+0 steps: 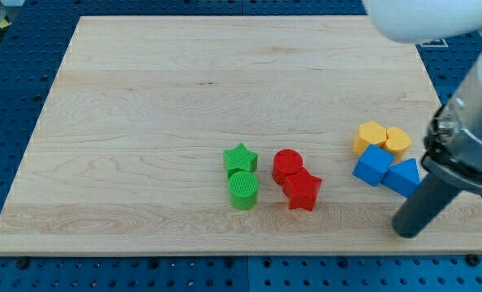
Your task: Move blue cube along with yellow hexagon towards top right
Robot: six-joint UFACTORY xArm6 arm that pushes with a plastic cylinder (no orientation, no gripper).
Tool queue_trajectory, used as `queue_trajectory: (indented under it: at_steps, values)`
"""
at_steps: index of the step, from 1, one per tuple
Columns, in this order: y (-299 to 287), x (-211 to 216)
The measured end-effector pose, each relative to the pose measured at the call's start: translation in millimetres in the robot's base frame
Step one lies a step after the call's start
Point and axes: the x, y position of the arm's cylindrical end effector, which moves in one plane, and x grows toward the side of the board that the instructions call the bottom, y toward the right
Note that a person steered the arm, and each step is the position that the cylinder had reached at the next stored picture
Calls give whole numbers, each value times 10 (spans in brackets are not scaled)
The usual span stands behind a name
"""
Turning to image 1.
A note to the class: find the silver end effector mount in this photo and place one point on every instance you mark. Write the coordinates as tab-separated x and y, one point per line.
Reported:
453	141

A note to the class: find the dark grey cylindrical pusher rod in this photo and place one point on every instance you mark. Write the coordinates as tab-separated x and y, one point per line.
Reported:
431	197

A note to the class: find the blue cube block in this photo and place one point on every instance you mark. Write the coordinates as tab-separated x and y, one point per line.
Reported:
373	165

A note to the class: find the yellow hexagon block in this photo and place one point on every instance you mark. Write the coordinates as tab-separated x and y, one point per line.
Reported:
366	134

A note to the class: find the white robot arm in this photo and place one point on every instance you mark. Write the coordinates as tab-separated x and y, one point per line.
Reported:
422	21

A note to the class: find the blue triangle block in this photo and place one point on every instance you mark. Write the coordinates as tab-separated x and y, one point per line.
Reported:
403	177

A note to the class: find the yellow heart block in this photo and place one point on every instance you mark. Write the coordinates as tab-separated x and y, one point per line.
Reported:
397	142

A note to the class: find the red star block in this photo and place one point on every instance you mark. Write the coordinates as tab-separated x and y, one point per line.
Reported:
301	189

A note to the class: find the red cylinder block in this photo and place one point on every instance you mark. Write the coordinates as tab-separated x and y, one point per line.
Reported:
285	163

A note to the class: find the green cylinder block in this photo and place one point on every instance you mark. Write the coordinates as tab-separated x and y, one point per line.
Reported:
243	187

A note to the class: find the green star block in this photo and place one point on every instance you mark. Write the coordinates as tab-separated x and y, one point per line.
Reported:
238	159

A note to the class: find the light wooden board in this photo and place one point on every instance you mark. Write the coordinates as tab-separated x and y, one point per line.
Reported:
126	158

